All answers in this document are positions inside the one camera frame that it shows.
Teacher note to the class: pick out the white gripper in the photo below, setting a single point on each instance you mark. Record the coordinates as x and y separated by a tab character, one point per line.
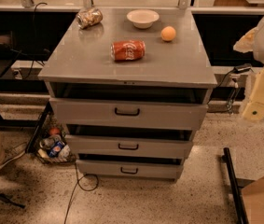
254	109

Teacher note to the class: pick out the grey drawer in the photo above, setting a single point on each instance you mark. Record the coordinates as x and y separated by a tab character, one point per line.
131	147
130	169
128	114

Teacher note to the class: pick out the grey drawer cabinet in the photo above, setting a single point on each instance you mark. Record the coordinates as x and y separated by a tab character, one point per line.
131	100

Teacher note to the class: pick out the grey bottom drawer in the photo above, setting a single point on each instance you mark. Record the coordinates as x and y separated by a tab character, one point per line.
130	169

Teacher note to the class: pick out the grey top drawer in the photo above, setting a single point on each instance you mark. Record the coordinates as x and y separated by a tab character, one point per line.
128	114

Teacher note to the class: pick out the orange fruit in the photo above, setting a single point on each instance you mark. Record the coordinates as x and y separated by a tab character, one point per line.
168	34

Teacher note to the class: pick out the red cola can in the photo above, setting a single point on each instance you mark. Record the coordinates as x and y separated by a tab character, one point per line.
128	50

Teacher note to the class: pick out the white bowl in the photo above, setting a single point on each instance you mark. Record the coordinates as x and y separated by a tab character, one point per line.
143	18

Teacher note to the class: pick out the cardboard box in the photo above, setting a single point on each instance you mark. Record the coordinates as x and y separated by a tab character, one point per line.
262	199

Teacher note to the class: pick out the crumpled snack bag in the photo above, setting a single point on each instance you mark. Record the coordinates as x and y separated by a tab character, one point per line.
89	17

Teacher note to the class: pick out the blue soda can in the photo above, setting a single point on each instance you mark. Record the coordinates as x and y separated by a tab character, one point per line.
56	149

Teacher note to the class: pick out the red apple in basket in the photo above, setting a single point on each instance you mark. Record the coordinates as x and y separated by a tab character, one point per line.
54	130

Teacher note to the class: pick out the grey sneaker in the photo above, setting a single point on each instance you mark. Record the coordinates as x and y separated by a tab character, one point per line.
13	153

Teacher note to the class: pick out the black power adapter with cable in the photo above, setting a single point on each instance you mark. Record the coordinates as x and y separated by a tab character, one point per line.
230	86

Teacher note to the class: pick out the black metal frame leg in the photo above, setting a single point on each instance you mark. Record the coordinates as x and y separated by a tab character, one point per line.
235	190

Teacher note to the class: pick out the wire basket with items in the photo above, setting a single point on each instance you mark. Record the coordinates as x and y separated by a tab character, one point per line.
51	146

